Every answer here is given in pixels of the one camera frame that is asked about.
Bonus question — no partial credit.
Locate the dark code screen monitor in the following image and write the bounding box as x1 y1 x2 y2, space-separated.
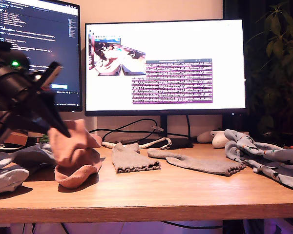
0 0 83 113

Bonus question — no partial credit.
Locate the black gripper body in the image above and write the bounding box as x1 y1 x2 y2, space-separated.
4 73 56 115

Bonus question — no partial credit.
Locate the black fabric pouch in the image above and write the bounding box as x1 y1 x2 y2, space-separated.
169 137 195 149

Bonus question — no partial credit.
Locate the white screen monitor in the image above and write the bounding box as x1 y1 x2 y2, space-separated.
84 19 247 137

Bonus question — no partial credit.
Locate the white gripper camera box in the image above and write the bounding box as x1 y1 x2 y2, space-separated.
41 61 63 90

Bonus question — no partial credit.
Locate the black table leg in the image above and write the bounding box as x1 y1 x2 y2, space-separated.
222 220 245 234

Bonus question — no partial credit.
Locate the pale blue toucan sock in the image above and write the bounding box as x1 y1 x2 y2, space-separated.
224 129 293 164
244 156 293 192

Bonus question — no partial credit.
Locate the salmon pink ankle sock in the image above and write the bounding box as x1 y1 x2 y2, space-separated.
48 118 103 169
54 147 103 190

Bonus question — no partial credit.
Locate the grey frilled cuff sock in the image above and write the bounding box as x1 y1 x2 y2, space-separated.
146 148 247 177
111 142 161 174

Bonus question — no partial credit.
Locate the green leafy houseplant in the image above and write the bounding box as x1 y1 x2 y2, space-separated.
244 2 293 142

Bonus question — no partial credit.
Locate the white computer mouse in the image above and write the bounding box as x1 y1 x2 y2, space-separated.
197 131 214 143

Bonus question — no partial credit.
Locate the white ribbed sock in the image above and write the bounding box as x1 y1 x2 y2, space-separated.
0 143 57 176
0 167 30 197

